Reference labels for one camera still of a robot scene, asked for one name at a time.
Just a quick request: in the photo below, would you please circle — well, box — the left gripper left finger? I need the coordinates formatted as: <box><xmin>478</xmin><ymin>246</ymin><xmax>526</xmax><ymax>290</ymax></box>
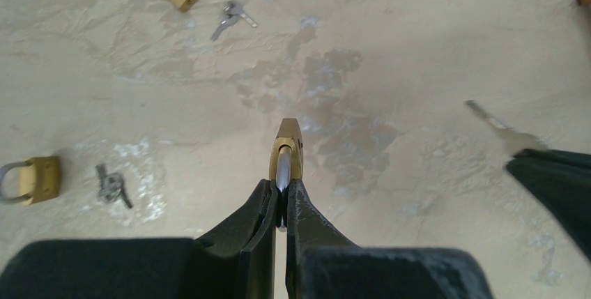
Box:
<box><xmin>1</xmin><ymin>180</ymin><xmax>278</xmax><ymax>298</ymax></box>

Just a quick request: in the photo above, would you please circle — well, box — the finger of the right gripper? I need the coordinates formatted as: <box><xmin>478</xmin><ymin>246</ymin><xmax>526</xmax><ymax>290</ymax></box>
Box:
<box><xmin>505</xmin><ymin>149</ymin><xmax>590</xmax><ymax>259</ymax></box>

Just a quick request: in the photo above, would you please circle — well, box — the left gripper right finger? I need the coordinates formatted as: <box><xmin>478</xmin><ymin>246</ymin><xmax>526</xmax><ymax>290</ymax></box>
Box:
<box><xmin>285</xmin><ymin>179</ymin><xmax>493</xmax><ymax>298</ymax></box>

